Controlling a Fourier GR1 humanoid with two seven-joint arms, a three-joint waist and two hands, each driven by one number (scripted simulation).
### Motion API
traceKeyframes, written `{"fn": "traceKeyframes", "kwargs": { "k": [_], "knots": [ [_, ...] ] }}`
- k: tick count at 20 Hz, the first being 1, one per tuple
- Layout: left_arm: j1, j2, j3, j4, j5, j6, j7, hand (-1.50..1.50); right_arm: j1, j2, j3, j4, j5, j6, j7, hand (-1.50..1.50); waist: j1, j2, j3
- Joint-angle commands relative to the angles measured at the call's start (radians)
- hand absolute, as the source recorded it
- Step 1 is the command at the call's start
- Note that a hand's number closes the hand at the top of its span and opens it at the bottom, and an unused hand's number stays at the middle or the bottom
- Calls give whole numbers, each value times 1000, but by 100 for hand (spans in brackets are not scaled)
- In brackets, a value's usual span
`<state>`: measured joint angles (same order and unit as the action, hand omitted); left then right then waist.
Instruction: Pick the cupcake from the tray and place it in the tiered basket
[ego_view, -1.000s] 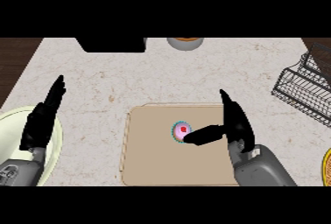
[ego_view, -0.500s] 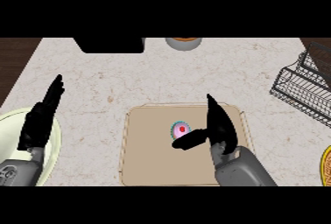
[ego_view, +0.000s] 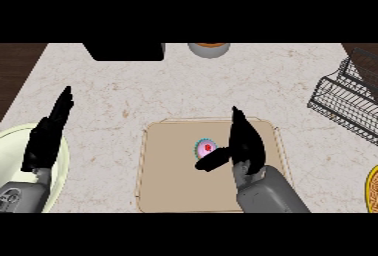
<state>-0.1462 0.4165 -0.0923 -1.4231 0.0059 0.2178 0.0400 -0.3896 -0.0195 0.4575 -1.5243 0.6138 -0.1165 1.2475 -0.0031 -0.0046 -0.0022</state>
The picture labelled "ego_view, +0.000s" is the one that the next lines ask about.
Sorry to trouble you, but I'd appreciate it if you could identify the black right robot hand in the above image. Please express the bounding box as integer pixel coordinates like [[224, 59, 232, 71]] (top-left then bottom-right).
[[193, 105, 267, 176]]

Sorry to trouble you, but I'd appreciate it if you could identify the black wire tiered basket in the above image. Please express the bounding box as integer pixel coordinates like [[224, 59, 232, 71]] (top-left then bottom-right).
[[307, 47, 378, 147]]

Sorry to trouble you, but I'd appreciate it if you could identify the black box appliance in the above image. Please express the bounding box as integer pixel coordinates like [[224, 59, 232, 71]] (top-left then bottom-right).
[[81, 43, 167, 62]]

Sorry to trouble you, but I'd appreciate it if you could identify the tan wooden tray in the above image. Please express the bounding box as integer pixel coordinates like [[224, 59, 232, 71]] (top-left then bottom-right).
[[134, 117, 295, 214]]

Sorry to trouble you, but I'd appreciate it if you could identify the grey pot with orange contents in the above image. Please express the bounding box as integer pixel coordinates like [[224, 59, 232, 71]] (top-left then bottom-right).
[[186, 43, 232, 59]]

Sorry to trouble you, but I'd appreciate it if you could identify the pale yellow-green plate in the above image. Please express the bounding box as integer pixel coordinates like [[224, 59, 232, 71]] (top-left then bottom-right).
[[0, 122, 71, 214]]

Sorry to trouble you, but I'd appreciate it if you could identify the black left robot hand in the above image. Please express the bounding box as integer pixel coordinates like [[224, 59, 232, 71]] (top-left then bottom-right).
[[19, 85, 75, 173]]

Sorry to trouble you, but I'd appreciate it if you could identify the yellow-rimmed orange bowl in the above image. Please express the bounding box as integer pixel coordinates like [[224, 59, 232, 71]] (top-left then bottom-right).
[[363, 165, 378, 214]]

